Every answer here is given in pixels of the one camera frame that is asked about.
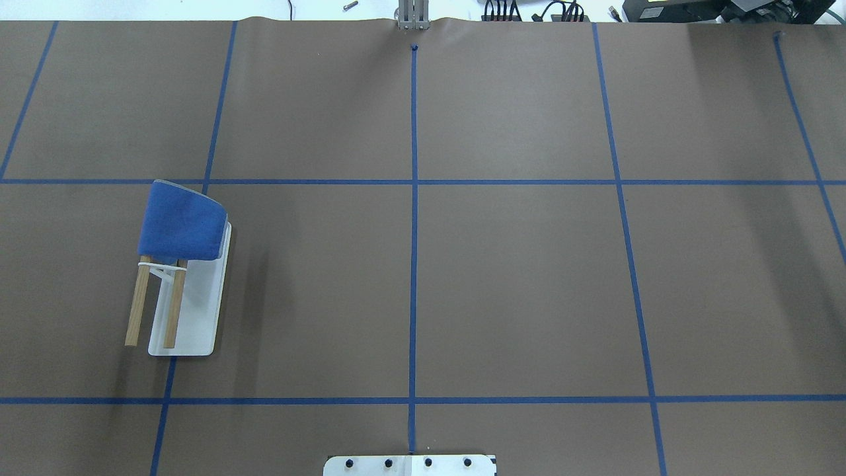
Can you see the blue towel grey trim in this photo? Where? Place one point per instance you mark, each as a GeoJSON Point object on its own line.
{"type": "Point", "coordinates": [181, 224]}

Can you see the white towel rack base tray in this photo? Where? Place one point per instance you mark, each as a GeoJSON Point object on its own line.
{"type": "Point", "coordinates": [200, 307]}

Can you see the wooden rack bar outer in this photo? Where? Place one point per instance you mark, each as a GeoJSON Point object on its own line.
{"type": "Point", "coordinates": [138, 300]}

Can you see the brown table mat blue grid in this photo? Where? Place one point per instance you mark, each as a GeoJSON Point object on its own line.
{"type": "Point", "coordinates": [599, 249]}

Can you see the wooden rack bar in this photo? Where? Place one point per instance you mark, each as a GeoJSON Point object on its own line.
{"type": "Point", "coordinates": [173, 314]}
{"type": "Point", "coordinates": [138, 300]}

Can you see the wooden rack bar inner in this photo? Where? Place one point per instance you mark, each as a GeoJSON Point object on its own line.
{"type": "Point", "coordinates": [173, 314]}

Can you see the grey aluminium frame post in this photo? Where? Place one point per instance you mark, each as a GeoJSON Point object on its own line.
{"type": "Point", "coordinates": [413, 15]}

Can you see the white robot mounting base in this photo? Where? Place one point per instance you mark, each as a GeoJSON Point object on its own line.
{"type": "Point", "coordinates": [437, 464]}

